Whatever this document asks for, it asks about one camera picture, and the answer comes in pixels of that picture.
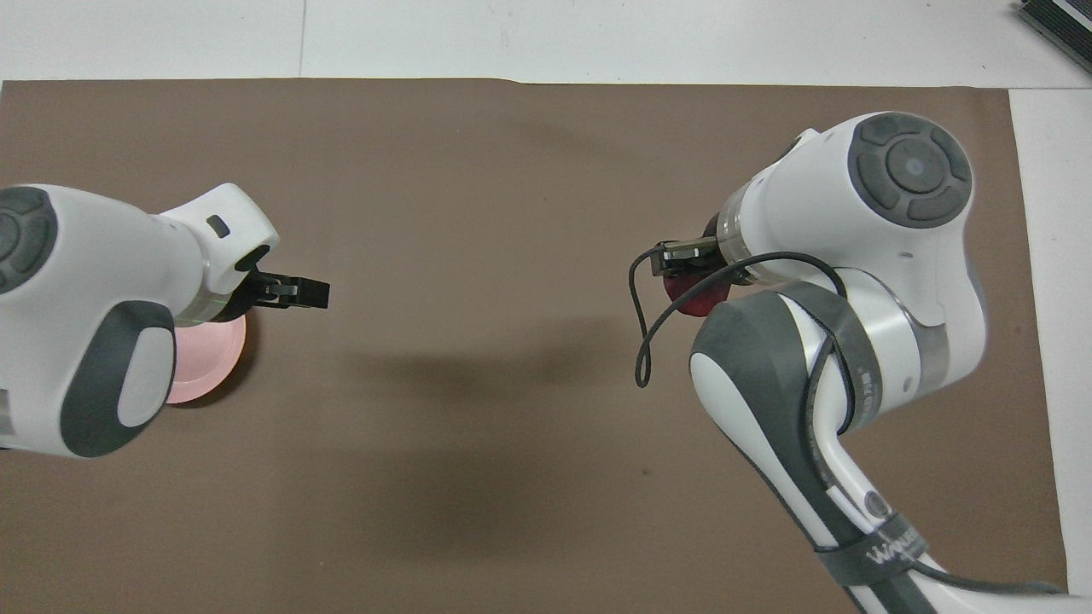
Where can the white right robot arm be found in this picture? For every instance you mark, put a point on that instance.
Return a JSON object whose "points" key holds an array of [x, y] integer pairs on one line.
{"points": [[896, 256]]}

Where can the black ribbed device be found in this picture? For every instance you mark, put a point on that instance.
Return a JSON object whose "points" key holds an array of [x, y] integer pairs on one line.
{"points": [[1058, 30]]}

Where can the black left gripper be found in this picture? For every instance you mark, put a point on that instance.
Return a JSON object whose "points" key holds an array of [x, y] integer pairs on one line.
{"points": [[256, 294]]}

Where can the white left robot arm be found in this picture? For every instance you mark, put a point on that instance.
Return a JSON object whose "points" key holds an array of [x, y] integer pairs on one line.
{"points": [[94, 315]]}

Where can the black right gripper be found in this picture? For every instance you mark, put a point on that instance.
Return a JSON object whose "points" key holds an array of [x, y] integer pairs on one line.
{"points": [[682, 253]]}

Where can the brown table mat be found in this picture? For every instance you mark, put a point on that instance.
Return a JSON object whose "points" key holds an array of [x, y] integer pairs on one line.
{"points": [[478, 426]]}

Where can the dark red apple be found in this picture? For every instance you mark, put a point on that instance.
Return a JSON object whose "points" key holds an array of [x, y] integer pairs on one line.
{"points": [[701, 300]]}

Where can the pink plate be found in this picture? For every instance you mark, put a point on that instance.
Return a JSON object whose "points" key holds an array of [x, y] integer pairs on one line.
{"points": [[205, 358]]}

